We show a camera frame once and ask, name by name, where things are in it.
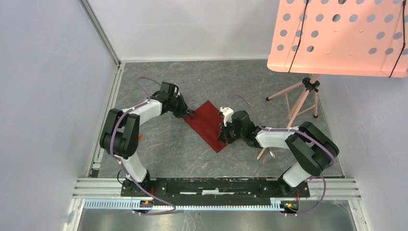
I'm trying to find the metal fork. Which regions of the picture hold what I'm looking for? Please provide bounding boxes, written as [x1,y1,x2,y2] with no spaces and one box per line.
[269,148,276,158]

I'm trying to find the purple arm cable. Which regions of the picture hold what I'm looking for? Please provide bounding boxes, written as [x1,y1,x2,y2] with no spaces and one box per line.
[221,94,337,218]
[109,77,177,216]

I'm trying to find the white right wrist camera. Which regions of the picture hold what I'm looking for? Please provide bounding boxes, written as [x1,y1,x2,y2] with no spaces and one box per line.
[219,107,234,126]

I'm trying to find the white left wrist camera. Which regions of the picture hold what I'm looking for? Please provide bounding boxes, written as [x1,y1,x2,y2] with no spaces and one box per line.
[174,87,180,98]

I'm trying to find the aluminium frame rail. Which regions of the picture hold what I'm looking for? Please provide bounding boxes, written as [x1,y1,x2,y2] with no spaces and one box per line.
[79,0,121,66]

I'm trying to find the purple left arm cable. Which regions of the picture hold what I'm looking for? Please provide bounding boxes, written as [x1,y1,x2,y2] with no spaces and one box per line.
[109,77,177,216]

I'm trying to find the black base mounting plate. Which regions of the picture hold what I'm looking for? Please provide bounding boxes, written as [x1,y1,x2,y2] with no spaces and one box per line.
[121,177,310,206]

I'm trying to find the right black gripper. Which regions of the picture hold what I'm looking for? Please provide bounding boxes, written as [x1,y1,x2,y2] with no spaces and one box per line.
[218,118,245,145]

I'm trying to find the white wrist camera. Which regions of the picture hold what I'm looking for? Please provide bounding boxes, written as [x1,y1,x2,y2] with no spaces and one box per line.
[219,107,234,126]
[174,87,180,98]

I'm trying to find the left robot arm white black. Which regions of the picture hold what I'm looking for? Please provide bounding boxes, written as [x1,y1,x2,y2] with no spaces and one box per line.
[99,82,193,196]

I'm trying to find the white slotted cable duct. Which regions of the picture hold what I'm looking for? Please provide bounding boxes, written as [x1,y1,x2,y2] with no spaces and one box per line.
[84,199,284,212]

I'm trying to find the wooden handled spoon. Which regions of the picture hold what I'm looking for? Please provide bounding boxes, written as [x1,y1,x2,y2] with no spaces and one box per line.
[256,148,266,160]

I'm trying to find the pink perforated stand tray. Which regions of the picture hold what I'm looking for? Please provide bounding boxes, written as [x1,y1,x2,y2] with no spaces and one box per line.
[267,0,408,77]

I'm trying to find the pink tripod stand legs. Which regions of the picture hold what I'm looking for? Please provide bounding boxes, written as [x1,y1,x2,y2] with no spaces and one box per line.
[266,74,320,128]

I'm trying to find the dark red cloth napkin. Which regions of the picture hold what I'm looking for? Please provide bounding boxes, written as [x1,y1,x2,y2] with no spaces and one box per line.
[183,101,227,153]

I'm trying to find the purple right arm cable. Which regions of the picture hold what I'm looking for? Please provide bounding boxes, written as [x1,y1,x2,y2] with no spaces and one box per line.
[221,94,337,218]

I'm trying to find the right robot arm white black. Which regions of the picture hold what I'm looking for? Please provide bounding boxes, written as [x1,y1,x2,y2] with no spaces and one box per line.
[218,107,340,196]

